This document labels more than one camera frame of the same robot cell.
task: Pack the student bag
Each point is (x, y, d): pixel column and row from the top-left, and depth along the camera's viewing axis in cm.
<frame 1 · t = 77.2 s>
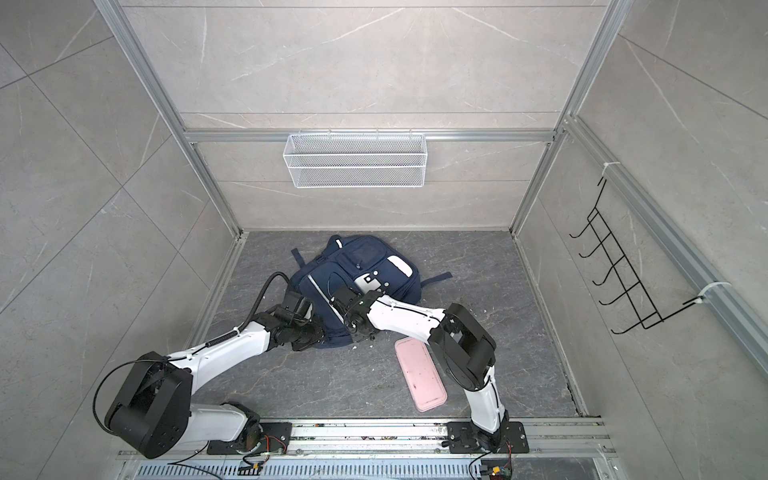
left hand: (329, 328, 88), fingers closed
right hand: (364, 327, 90), fingers closed
navy blue student backpack: (359, 262, 106), point 6 cm above the table
pink pencil case: (423, 380, 82), point 4 cm above the table

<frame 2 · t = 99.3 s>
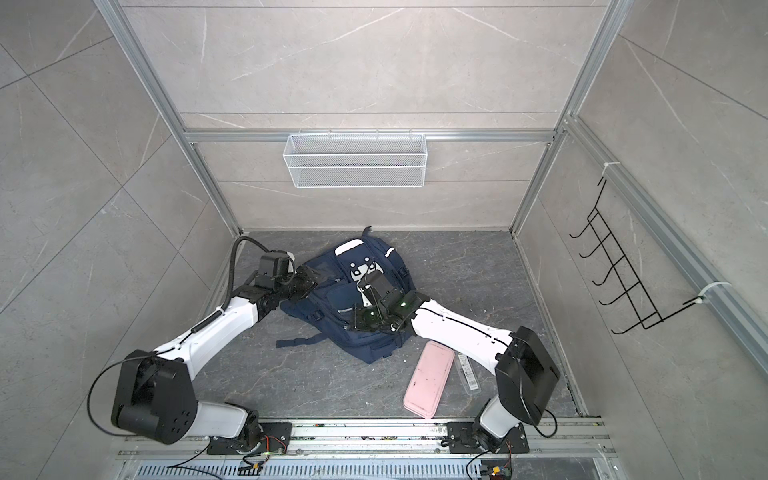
left hand: (321, 270, 86), fingers open
right hand: (348, 320, 79), fingers closed
pink pencil case: (429, 378, 82), point 3 cm above the table
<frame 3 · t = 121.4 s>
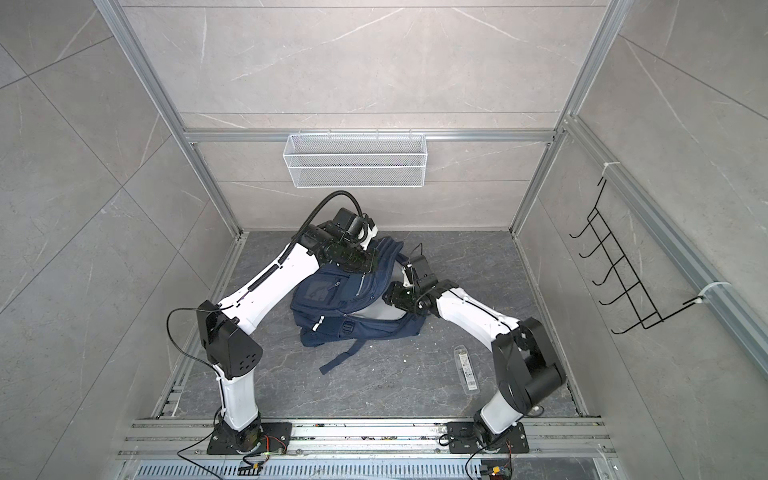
left hand: (379, 260, 81), fingers closed
right hand: (387, 296, 88), fingers open
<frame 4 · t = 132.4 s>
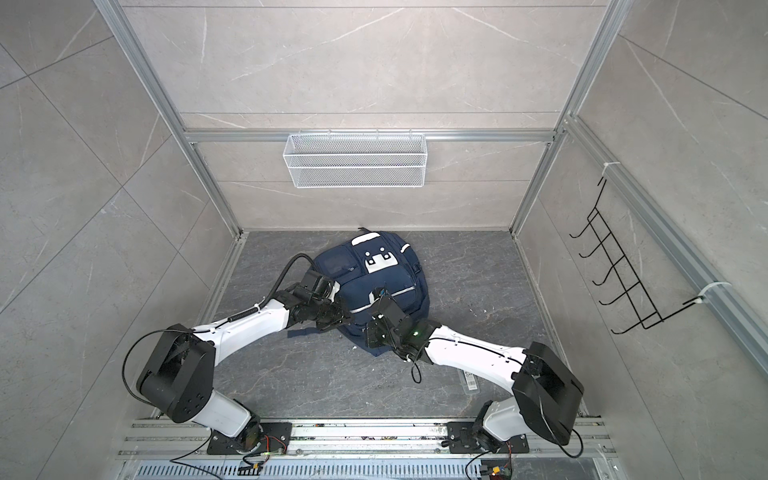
left hand: (354, 310, 87), fingers closed
right hand: (365, 327, 82), fingers closed
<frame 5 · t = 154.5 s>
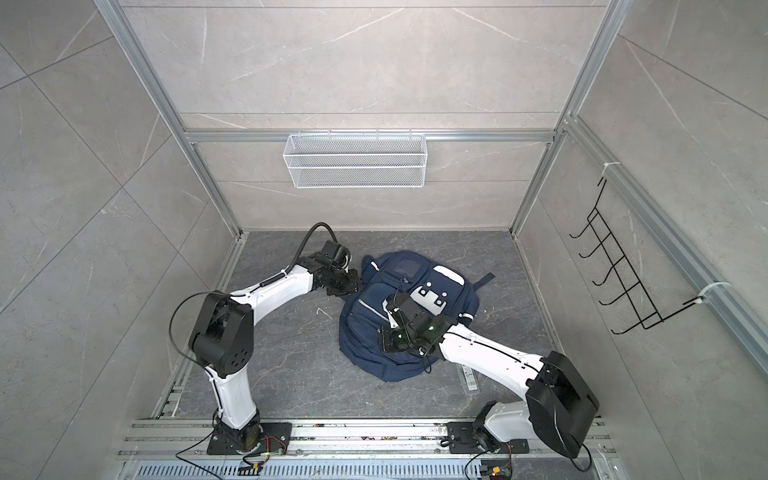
left hand: (361, 281, 93), fingers open
right hand: (377, 339, 81), fingers closed
navy blue student backpack: (440, 286, 96), point 8 cm above the table
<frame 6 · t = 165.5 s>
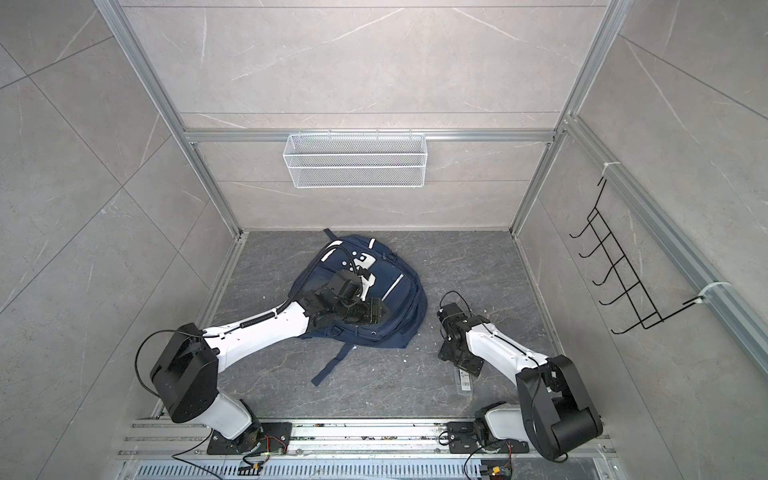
left hand: (386, 308, 81), fingers open
right hand: (455, 357, 88), fingers open
navy blue student backpack: (394, 281, 97), point 8 cm above the table
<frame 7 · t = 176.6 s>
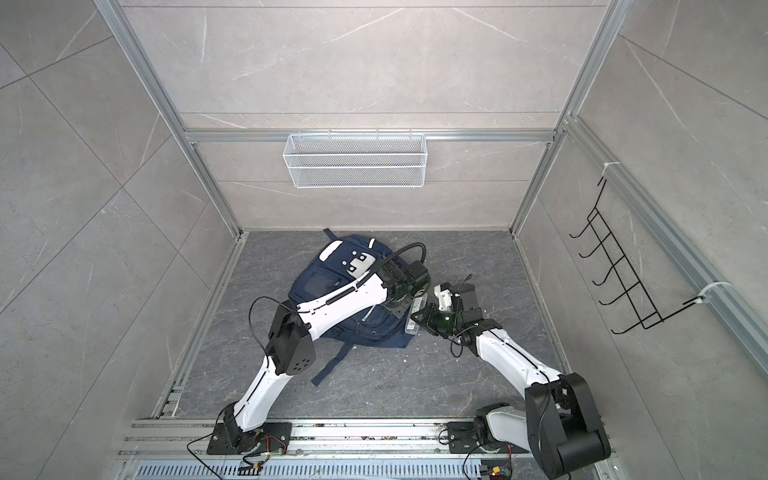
left hand: (392, 297, 88), fingers closed
right hand: (412, 314, 85), fingers closed
